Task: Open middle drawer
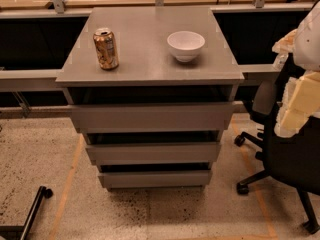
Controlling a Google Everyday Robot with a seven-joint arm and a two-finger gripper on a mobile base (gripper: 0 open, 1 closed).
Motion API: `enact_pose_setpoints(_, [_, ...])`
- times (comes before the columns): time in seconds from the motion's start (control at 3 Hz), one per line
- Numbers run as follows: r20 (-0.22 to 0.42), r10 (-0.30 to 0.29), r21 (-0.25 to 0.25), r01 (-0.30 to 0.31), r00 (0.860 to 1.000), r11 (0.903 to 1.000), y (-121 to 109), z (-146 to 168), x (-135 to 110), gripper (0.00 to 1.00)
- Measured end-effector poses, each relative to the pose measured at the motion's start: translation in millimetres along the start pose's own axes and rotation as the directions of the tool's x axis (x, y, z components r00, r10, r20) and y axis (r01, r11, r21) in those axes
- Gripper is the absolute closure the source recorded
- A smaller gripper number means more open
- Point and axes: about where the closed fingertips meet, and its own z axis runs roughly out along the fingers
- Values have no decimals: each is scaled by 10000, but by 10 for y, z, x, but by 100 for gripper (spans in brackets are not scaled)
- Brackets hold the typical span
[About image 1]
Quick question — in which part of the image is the clear plastic bottle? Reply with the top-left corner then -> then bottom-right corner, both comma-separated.
272,53 -> 289,71

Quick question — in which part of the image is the grey drawer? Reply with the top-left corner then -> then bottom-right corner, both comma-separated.
71,102 -> 233,133
98,170 -> 212,189
86,142 -> 221,165

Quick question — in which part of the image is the grey drawer cabinet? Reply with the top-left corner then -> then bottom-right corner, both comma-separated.
55,5 -> 245,192

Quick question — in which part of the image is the white ceramic bowl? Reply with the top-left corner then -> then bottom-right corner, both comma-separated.
167,31 -> 206,63

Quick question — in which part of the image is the grey bottom drawer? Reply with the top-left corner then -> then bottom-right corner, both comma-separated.
98,170 -> 212,189

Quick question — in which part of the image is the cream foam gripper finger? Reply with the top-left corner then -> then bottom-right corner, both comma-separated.
274,71 -> 320,138

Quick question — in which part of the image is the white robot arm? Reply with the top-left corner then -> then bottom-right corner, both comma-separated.
272,2 -> 320,138

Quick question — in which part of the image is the black wheeled stand leg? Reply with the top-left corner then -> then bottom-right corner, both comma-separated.
0,186 -> 53,240

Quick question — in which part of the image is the gold soda can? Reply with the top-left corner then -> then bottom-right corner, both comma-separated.
93,27 -> 119,70

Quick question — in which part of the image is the grey top drawer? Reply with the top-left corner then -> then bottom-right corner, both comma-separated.
71,102 -> 233,133

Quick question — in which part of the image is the black office chair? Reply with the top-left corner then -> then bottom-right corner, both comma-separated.
233,53 -> 320,235

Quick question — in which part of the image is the grey metal railing frame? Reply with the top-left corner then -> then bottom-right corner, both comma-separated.
1,0 -> 316,113

